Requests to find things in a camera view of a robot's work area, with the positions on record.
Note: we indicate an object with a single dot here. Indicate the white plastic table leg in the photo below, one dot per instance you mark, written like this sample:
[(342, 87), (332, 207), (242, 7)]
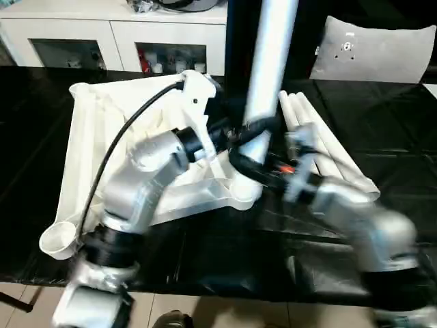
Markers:
[(300, 114), (286, 106), (269, 68), (341, 153)]

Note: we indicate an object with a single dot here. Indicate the dark blue cabinet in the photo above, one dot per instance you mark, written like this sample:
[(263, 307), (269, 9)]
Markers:
[(230, 34)]

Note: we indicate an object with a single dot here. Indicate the dark grey bag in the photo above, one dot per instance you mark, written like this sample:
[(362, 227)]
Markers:
[(170, 5)]

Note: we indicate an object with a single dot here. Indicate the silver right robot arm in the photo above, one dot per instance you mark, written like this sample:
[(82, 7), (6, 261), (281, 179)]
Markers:
[(375, 218)]

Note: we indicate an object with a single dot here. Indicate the black mat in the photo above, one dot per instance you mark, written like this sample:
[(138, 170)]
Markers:
[(392, 136)]

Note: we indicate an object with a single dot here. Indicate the white board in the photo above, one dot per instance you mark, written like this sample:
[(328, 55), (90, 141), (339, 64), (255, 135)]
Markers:
[(433, 89)]

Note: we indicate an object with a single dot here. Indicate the white cabinet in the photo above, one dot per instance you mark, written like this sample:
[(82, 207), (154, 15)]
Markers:
[(102, 27)]

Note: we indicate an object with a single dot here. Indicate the grey cushion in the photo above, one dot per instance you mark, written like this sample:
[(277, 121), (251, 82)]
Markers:
[(375, 51)]

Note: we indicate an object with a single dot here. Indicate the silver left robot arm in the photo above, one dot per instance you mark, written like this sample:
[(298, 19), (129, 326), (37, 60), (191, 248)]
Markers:
[(136, 191)]

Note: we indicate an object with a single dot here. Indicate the black stand leg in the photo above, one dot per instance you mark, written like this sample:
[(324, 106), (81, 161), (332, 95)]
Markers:
[(17, 302)]

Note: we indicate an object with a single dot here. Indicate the white plastic table top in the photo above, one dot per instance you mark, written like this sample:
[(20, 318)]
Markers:
[(88, 136)]

